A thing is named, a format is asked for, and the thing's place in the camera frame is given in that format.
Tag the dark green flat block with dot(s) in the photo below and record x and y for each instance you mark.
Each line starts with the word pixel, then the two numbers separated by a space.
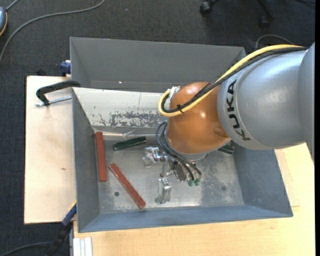
pixel 129 143
pixel 227 149

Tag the pale wood board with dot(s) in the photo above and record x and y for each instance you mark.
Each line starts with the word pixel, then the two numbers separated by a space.
pixel 47 155

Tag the red-brown flat block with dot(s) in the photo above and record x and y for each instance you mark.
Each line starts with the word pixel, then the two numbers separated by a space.
pixel 127 185
pixel 101 157

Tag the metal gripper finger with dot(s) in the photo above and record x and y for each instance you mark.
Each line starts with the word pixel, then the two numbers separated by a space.
pixel 160 157
pixel 164 191

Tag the grey metal bin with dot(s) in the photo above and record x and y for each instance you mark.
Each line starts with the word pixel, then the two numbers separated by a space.
pixel 150 62

